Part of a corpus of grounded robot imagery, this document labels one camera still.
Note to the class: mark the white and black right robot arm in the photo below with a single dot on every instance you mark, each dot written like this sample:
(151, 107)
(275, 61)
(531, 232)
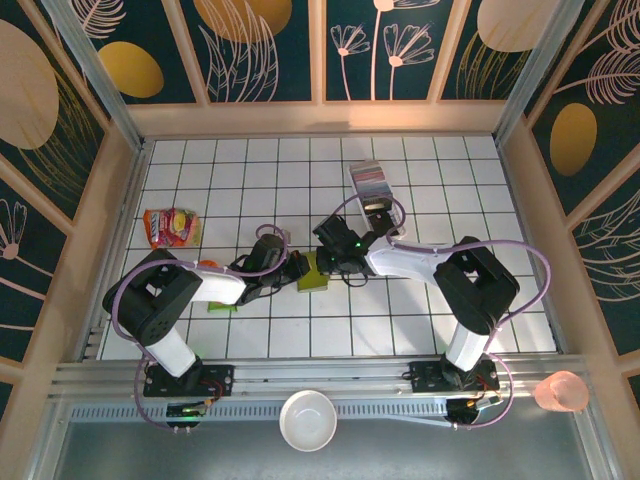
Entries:
(405, 260)

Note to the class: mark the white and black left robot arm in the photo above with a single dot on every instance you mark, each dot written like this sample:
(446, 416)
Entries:
(220, 287)

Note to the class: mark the black card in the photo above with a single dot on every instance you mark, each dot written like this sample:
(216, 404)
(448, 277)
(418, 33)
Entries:
(382, 223)

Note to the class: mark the orange ball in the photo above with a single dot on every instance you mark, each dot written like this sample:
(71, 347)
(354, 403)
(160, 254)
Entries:
(209, 262)

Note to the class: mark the flat green piece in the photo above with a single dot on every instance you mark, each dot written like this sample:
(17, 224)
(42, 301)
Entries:
(222, 307)

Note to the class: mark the orange snack packet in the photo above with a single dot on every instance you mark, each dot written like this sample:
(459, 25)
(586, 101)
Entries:
(172, 227)

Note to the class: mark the white bowl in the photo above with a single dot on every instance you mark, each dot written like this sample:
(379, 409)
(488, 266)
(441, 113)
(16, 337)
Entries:
(307, 420)

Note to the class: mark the black controller board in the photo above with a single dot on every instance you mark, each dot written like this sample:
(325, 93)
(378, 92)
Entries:
(185, 411)
(465, 410)

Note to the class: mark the pink plastic cup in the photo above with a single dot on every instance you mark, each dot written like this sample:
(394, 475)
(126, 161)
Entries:
(562, 392)

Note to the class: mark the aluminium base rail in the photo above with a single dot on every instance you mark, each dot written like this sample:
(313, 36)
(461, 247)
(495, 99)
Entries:
(320, 375)

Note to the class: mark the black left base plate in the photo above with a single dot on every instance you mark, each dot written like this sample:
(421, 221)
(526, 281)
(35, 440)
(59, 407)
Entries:
(220, 380)

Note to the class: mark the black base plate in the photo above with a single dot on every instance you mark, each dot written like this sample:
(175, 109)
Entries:
(220, 380)
(425, 377)

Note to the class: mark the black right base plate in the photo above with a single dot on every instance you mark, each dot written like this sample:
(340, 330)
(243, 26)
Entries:
(425, 377)

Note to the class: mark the aluminium corner post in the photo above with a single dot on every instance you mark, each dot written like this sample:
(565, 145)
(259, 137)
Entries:
(100, 85)
(530, 75)

